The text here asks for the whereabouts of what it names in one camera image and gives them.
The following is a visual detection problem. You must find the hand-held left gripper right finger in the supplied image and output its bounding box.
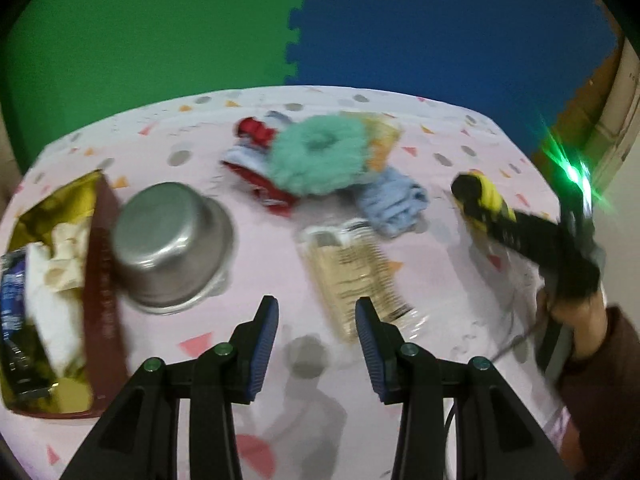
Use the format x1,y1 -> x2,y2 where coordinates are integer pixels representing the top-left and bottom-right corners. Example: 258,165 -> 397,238
354,296 -> 576,480

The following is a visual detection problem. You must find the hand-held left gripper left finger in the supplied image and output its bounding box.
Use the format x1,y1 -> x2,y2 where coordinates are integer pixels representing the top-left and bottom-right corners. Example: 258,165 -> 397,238
60,295 -> 280,480

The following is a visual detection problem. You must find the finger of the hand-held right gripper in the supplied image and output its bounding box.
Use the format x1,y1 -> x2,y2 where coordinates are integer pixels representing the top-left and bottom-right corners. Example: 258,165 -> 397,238
482,222 -> 556,271
500,207 -> 568,248

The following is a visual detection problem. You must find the clear plastic packet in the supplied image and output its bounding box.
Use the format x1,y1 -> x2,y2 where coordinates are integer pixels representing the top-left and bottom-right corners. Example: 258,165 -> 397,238
297,217 -> 428,343

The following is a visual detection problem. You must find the light blue towel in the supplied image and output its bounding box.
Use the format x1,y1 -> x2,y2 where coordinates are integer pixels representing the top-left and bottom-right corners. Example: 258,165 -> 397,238
355,167 -> 431,238

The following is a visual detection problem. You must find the red and gold box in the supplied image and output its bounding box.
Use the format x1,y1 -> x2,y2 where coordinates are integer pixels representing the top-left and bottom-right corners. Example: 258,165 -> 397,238
0,170 -> 132,418

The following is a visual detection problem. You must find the yellow snack packet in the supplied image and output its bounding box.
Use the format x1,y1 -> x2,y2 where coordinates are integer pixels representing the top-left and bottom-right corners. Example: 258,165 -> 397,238
340,110 -> 405,173

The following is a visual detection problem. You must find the teal fuzzy scrunchie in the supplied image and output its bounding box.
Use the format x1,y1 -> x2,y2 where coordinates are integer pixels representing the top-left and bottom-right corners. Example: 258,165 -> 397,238
269,115 -> 368,196

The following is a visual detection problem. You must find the white knitted sock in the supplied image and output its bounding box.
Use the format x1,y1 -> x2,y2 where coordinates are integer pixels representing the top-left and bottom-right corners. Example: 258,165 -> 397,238
22,242 -> 86,376

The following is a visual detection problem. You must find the cream satin scrunchie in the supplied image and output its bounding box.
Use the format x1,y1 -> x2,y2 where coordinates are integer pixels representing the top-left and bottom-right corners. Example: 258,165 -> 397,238
42,220 -> 96,291

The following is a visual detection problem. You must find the black packet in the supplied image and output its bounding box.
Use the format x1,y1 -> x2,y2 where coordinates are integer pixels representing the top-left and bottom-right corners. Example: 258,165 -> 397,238
0,247 -> 56,401

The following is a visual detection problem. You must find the person's right forearm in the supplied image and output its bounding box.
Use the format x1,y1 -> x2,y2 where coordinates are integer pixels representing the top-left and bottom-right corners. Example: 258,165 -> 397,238
550,292 -> 640,480

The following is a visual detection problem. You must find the brown foam mat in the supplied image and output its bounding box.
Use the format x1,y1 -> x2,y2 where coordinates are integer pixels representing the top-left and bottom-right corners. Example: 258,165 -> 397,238
540,40 -> 626,161

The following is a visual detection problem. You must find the steel bowl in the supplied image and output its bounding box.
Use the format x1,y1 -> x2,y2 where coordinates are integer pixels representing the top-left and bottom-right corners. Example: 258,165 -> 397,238
111,182 -> 236,316

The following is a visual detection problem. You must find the blue foam mat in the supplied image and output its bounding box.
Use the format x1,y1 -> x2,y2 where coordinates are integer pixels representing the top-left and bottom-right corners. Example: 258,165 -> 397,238
285,0 -> 626,161

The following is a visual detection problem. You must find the red cloth with silver patches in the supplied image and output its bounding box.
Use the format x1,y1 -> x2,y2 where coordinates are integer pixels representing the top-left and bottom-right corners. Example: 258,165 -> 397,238
221,116 -> 296,217

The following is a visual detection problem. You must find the green foam mat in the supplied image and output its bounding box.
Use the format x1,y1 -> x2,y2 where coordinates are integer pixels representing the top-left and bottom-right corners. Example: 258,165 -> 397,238
0,0 -> 311,171

